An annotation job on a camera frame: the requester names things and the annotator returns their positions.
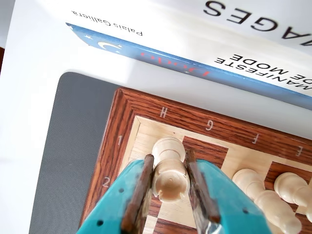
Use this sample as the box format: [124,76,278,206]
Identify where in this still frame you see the white wooden bishop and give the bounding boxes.
[232,168,303,234]

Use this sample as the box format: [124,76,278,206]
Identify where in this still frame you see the white wooden king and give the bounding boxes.
[274,172,312,215]

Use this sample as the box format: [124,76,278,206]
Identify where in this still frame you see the white wooden rook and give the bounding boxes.
[151,136,188,203]

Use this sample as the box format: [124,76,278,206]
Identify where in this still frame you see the blue and white book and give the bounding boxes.
[65,22,312,110]

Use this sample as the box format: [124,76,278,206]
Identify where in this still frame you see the grey mat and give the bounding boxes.
[29,72,122,234]

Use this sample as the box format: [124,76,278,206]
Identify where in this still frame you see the white Manifeste de Mode book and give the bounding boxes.
[14,0,312,98]

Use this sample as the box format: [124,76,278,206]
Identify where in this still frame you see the white book large black letters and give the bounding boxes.
[158,0,312,51]

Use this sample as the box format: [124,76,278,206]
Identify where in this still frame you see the wooden chessboard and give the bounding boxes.
[79,87,312,234]

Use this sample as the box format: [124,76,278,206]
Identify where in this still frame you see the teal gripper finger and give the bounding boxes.
[77,153,156,234]
[185,149,273,234]

